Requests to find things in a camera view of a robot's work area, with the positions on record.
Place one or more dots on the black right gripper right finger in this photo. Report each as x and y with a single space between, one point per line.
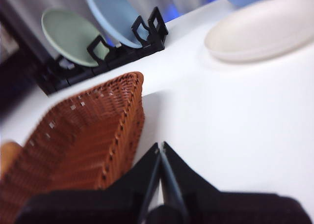
233 209

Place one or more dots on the tan potato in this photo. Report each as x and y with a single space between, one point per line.
8 155

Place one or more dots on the light blue plate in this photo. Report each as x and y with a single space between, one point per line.
115 15

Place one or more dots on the pale green plate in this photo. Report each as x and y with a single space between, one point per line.
68 35

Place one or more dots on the brown wicker basket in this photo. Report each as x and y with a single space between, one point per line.
81 135

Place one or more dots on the black plate rack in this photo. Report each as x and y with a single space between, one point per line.
122 57

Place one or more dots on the white plate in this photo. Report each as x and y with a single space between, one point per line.
260 35

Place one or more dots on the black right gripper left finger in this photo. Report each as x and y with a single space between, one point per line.
86 206

